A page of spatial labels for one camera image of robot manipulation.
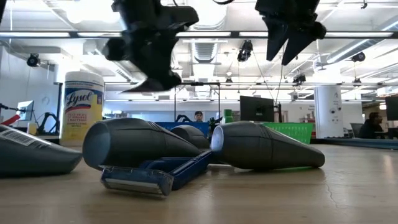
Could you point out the blue plastic basket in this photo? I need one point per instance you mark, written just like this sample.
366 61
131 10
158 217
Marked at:
186 124

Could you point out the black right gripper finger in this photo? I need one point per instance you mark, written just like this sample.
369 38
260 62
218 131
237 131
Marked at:
298 43
275 34

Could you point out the black ceiling-mounted camera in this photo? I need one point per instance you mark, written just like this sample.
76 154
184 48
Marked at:
245 51
358 57
33 60

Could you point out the green travel bottle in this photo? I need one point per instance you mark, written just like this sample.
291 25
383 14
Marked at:
228 116

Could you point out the blue disposable razor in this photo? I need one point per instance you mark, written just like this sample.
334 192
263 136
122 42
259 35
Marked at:
140 180

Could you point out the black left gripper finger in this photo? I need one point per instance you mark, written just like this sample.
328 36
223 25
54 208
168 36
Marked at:
158 71

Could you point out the small grey monitor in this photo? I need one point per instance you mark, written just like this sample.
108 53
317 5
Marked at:
25 110

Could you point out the green plastic basket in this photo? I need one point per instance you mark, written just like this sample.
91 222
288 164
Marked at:
292 130

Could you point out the black computer monitor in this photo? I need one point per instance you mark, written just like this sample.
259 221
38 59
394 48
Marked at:
392 108
256 109

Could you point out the person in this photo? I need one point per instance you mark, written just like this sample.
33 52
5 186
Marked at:
370 126
198 116

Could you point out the white round column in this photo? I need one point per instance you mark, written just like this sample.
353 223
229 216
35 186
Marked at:
328 112

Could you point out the yellow Lysol wipes canister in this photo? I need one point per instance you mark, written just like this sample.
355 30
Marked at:
82 109

